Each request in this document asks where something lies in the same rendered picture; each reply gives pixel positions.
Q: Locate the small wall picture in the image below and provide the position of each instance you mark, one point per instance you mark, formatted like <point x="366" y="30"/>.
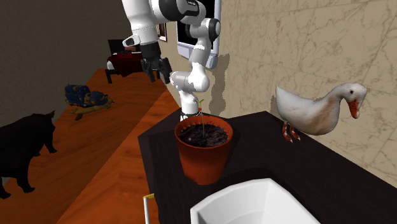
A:
<point x="162" y="32"/>

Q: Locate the white goose figure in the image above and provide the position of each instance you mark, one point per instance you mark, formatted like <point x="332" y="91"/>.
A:
<point x="307" y="113"/>

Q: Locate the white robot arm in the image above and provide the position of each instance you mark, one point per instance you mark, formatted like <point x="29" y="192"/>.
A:
<point x="192" y="79"/>

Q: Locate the white sink basin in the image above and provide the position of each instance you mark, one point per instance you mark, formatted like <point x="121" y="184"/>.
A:
<point x="257" y="201"/>

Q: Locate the terracotta pot with seedling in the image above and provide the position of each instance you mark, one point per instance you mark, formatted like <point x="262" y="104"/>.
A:
<point x="203" y="156"/>

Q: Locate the blue turtle figure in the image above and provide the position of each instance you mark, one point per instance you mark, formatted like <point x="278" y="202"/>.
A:
<point x="82" y="96"/>

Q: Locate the white-framed window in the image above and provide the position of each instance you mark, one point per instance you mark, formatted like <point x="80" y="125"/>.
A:
<point x="216" y="9"/>

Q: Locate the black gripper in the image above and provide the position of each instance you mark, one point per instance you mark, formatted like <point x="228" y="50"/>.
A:
<point x="150" y="51"/>

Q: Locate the black pig figure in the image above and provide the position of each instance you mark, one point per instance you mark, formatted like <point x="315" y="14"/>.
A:
<point x="21" y="145"/>

